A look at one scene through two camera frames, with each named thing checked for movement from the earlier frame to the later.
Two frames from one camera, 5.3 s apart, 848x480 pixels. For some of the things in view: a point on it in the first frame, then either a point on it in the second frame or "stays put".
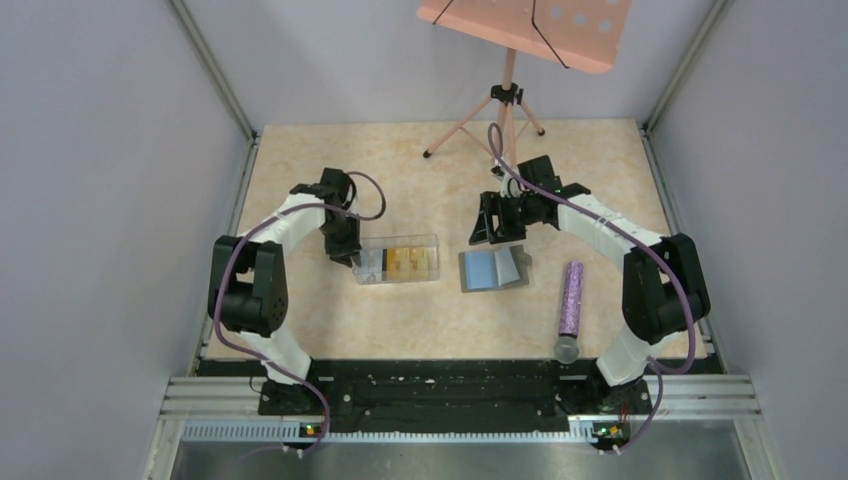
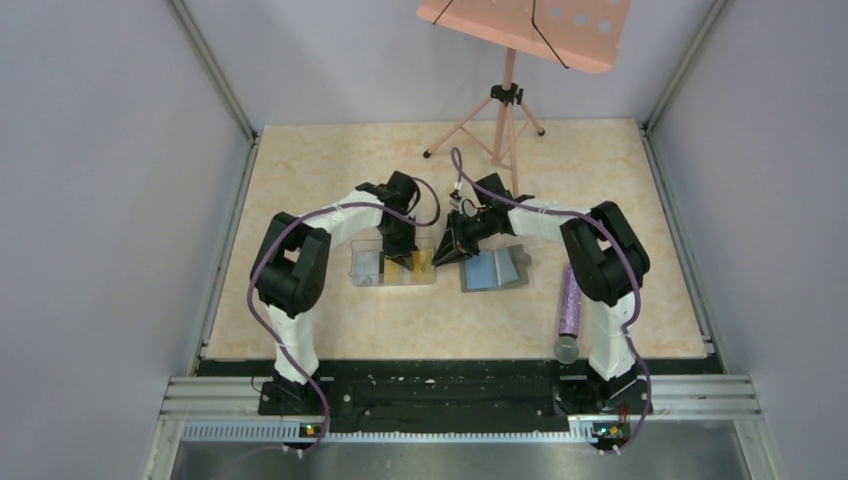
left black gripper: (335, 249) -> (402, 252)
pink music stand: (587, 34) stays put
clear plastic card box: (397, 259) stays put
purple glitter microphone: (567, 348) stays put
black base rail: (406, 388) stays put
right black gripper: (505, 233) -> (448, 251)
